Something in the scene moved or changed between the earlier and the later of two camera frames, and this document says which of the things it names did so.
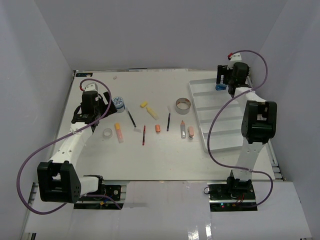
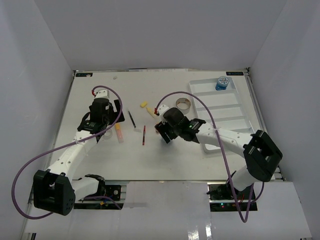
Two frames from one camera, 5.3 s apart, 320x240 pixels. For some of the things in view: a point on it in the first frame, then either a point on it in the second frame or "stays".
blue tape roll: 221,87 stays
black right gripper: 222,70 -> 162,128
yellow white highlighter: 154,115 stays
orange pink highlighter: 119,132 stays
